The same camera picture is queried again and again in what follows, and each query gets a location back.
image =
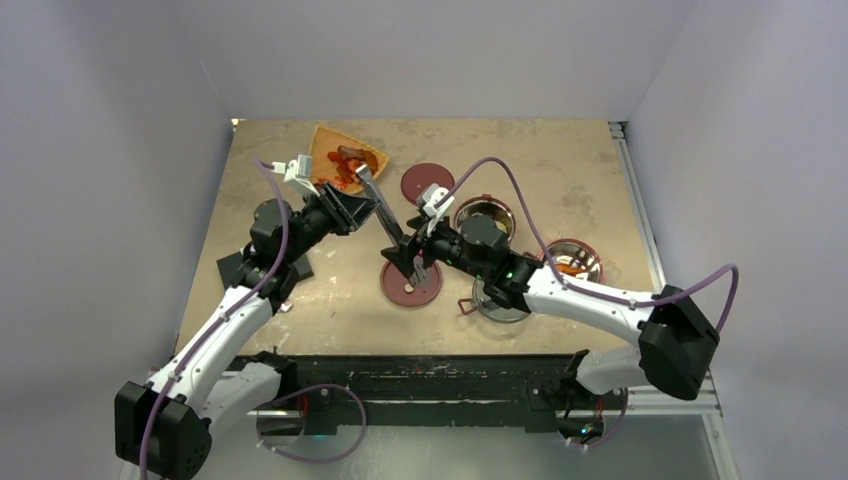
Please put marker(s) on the steel food tongs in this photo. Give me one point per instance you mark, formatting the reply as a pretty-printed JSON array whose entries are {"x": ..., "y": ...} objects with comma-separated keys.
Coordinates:
[{"x": 384, "y": 213}]

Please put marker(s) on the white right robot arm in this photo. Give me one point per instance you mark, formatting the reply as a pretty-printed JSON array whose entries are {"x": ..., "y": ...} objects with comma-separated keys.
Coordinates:
[{"x": 670, "y": 342}]

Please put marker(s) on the black network switch box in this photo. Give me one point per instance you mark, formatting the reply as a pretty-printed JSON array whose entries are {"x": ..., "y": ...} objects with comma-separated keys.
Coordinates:
[{"x": 229, "y": 265}]

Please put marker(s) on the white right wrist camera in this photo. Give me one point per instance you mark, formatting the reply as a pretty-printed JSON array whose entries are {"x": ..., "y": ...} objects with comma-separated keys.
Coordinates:
[{"x": 434, "y": 203}]

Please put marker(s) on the glass lid with red clasp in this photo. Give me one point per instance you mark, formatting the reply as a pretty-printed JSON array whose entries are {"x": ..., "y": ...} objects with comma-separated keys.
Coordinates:
[{"x": 480, "y": 302}]

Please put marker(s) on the woven bamboo basket tray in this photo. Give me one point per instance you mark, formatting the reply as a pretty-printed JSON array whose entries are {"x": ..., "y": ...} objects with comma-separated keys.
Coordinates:
[{"x": 326, "y": 139}]

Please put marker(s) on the red white shrimp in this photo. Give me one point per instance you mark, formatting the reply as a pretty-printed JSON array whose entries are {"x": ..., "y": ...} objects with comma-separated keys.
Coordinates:
[{"x": 337, "y": 181}]

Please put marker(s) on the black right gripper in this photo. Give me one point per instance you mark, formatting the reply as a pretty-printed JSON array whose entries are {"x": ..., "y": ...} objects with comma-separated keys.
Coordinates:
[{"x": 403, "y": 255}]

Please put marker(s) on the orange fried chicken wing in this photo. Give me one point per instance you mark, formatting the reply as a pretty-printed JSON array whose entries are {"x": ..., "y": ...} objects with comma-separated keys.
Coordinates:
[{"x": 574, "y": 271}]

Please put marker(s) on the dark red steel lunch pot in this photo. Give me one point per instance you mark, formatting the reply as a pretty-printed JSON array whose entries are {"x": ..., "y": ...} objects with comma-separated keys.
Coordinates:
[{"x": 489, "y": 206}]

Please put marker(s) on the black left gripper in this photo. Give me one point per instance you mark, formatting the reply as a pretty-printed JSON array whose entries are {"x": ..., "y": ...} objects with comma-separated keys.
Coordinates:
[{"x": 354, "y": 209}]

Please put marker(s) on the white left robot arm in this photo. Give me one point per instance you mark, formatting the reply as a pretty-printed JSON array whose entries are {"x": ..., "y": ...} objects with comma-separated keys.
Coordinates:
[{"x": 166, "y": 425}]

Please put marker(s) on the dark red round lid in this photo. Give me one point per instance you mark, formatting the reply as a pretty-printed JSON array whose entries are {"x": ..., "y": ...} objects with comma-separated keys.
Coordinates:
[{"x": 419, "y": 177}]

